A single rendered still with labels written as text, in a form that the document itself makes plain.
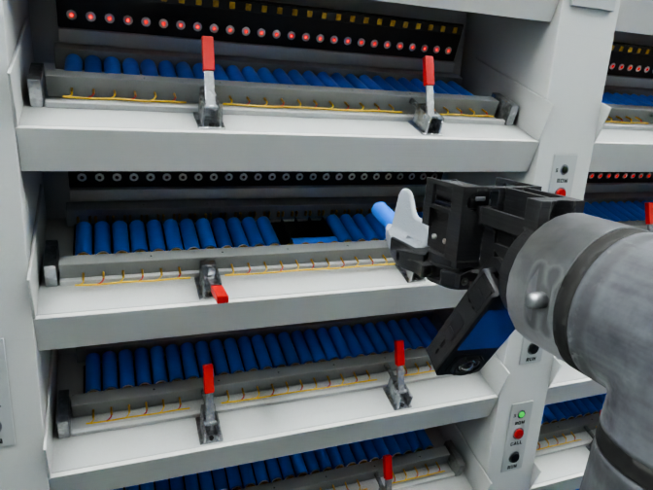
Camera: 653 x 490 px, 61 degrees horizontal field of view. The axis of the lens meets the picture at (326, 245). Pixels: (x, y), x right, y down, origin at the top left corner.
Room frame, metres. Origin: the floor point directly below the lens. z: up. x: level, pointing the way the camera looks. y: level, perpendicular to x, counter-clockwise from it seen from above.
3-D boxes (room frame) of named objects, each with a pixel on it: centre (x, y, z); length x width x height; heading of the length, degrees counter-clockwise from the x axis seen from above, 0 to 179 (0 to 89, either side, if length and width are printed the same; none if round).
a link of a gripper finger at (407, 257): (0.45, -0.09, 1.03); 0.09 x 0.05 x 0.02; 26
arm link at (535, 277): (0.32, -0.16, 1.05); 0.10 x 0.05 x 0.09; 112
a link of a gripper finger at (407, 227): (0.49, -0.07, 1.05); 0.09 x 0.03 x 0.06; 26
